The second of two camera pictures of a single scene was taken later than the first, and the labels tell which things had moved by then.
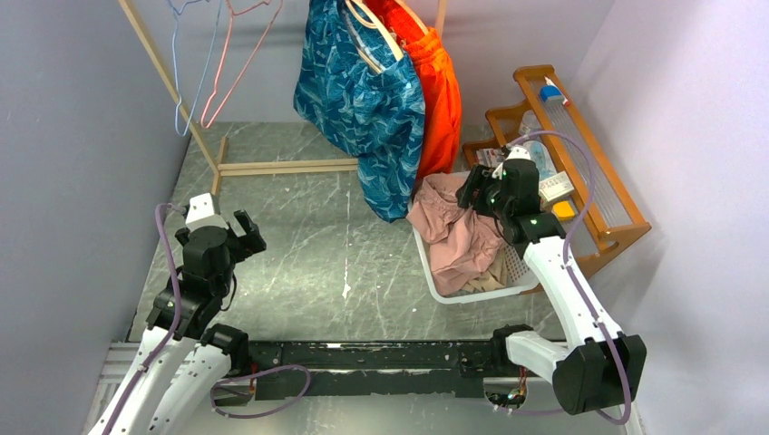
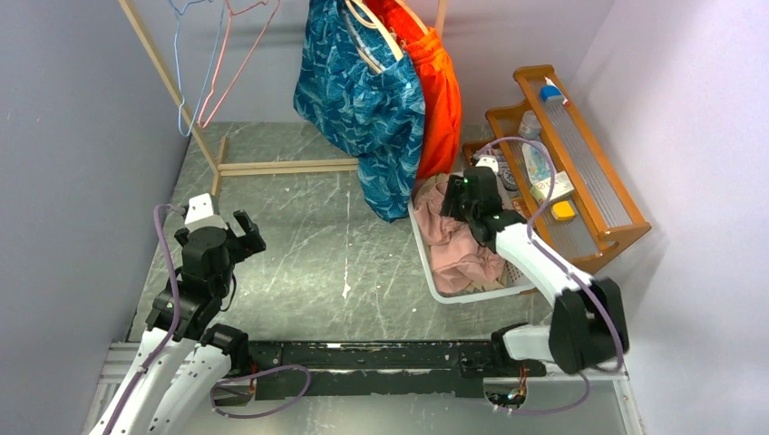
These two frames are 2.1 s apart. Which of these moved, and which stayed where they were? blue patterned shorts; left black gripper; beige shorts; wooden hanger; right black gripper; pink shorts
Moved: beige shorts; right black gripper
Stayed: blue patterned shorts; pink shorts; wooden hanger; left black gripper
